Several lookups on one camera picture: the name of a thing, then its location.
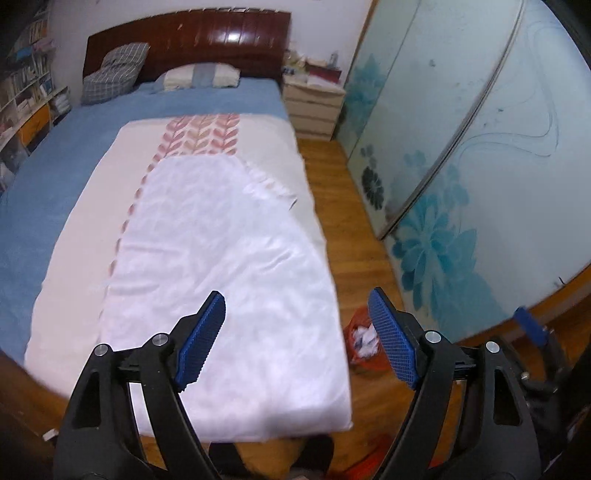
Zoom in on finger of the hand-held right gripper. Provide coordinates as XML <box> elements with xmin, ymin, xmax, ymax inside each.
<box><xmin>514</xmin><ymin>306</ymin><xmax>567</xmax><ymax>394</ymax></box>

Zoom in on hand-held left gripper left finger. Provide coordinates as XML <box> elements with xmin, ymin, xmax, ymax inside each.
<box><xmin>53</xmin><ymin>290</ymin><xmax>227</xmax><ymax>480</ymax></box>

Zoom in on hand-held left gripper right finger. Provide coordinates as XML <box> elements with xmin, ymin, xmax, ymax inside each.
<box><xmin>367</xmin><ymin>286</ymin><xmax>544</xmax><ymax>480</ymax></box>

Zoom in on white paper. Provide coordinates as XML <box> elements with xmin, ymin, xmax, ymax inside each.
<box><xmin>350</xmin><ymin>323</ymin><xmax>382</xmax><ymax>358</ymax></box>

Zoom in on orange plastic mesh basket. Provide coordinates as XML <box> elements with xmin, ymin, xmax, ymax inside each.
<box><xmin>344</xmin><ymin>307</ymin><xmax>393</xmax><ymax>374</ymax></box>

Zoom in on white cloth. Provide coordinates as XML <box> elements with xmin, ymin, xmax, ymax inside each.
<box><xmin>99</xmin><ymin>154</ymin><xmax>354</xmax><ymax>435</ymax></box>

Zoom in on black slipper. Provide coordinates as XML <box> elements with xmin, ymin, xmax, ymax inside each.
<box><xmin>293</xmin><ymin>435</ymin><xmax>335</xmax><ymax>480</ymax></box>
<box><xmin>209</xmin><ymin>442</ymin><xmax>247</xmax><ymax>480</ymax></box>

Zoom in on red plastic item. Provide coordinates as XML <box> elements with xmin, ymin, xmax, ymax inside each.
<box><xmin>350</xmin><ymin>435</ymin><xmax>394</xmax><ymax>480</ymax></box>

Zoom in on white quilt pink leaf print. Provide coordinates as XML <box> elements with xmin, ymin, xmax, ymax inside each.
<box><xmin>24</xmin><ymin>113</ymin><xmax>354</xmax><ymax>437</ymax></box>

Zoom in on floral glass sliding wardrobe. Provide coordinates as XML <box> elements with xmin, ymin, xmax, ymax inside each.
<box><xmin>335</xmin><ymin>0</ymin><xmax>591</xmax><ymax>342</ymax></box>

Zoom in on blue bedsheet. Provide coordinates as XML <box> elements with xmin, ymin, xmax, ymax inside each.
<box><xmin>0</xmin><ymin>76</ymin><xmax>289</xmax><ymax>365</ymax></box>

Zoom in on beige nightstand with drawers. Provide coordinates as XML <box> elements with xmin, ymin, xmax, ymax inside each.
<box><xmin>281</xmin><ymin>74</ymin><xmax>347</xmax><ymax>141</ymax></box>

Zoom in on beige blue striped pillow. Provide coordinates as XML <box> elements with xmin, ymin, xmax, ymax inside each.
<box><xmin>154</xmin><ymin>63</ymin><xmax>241</xmax><ymax>90</ymax></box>

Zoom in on orange cabinet panel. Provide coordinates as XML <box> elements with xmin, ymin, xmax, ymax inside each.
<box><xmin>18</xmin><ymin>104</ymin><xmax>51</xmax><ymax>148</ymax></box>

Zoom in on red box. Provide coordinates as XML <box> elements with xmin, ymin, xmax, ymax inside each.
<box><xmin>307</xmin><ymin>65</ymin><xmax>342</xmax><ymax>86</ymax></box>

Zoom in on plaid grey pillow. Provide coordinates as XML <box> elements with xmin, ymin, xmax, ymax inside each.
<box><xmin>81</xmin><ymin>42</ymin><xmax>151</xmax><ymax>104</ymax></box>

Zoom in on clear plastic bag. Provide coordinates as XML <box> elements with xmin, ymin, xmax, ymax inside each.
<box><xmin>284</xmin><ymin>48</ymin><xmax>308</xmax><ymax>75</ymax></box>

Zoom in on dark wooden headboard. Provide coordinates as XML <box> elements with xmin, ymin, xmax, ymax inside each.
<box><xmin>83</xmin><ymin>9</ymin><xmax>291</xmax><ymax>86</ymax></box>

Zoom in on white bookshelf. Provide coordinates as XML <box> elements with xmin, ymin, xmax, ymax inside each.
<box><xmin>0</xmin><ymin>0</ymin><xmax>72</xmax><ymax>185</ymax></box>

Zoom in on rows of books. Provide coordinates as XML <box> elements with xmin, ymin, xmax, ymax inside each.
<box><xmin>0</xmin><ymin>2</ymin><xmax>70</xmax><ymax>139</ymax></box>

